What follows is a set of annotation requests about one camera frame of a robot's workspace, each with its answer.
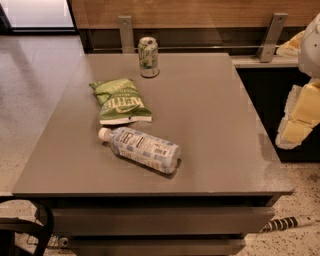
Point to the horizontal metal rail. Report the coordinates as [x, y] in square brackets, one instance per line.
[246, 49]

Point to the right metal bracket post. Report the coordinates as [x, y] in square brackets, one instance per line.
[267, 48]

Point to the left metal bracket post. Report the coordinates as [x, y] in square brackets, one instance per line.
[126, 34]

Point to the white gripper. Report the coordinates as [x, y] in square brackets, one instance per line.
[310, 50]

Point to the blue plastic water bottle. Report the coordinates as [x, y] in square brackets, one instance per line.
[153, 152]

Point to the white green soda can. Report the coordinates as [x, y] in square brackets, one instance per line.
[148, 57]

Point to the grey table with drawers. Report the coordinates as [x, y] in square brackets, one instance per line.
[193, 181]

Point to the wooden counter panel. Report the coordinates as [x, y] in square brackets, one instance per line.
[104, 14]

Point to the black chair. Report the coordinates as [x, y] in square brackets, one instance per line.
[9, 226]

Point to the green chip bag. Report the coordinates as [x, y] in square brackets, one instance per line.
[120, 101]

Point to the metal bracket post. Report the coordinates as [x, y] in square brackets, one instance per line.
[267, 48]
[126, 34]

